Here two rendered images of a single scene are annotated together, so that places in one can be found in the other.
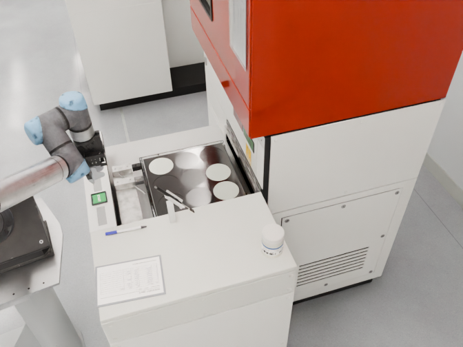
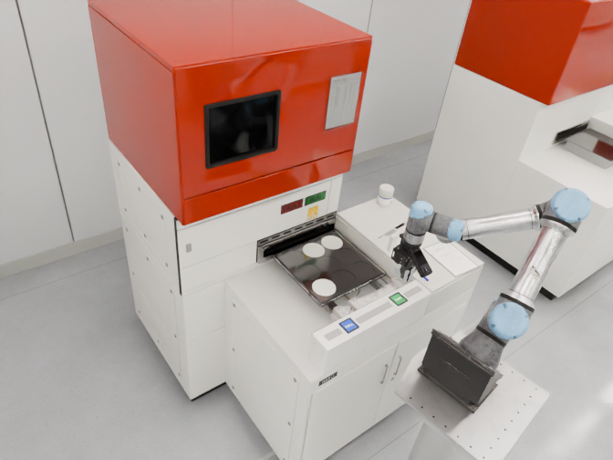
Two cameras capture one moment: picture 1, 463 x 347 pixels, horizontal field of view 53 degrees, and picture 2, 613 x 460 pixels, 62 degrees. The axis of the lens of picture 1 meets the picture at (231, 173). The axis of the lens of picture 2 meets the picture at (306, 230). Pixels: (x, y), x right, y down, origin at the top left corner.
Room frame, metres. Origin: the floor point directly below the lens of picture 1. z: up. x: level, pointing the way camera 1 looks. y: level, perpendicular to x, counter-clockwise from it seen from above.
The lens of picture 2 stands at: (2.14, 1.66, 2.40)
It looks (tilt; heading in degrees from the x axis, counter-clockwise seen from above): 38 degrees down; 245
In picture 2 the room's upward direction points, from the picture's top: 7 degrees clockwise
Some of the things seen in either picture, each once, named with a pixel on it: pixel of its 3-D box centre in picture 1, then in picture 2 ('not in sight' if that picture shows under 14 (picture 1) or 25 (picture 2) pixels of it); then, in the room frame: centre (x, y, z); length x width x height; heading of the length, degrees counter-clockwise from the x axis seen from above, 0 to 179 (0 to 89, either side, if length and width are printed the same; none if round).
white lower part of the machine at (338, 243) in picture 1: (295, 195); (226, 283); (1.66, -0.33, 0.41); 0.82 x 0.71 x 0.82; 16
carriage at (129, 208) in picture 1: (128, 202); (369, 305); (1.23, 0.41, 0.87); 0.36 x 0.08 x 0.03; 16
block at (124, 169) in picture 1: (122, 169); (342, 315); (1.38, 0.45, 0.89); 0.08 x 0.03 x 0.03; 106
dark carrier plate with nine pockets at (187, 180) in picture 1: (192, 178); (327, 264); (1.32, 0.16, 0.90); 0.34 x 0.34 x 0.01; 16
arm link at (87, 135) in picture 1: (81, 130); (413, 235); (1.17, 0.47, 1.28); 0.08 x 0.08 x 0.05
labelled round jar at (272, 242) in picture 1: (272, 241); (385, 195); (0.91, -0.13, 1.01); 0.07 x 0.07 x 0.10
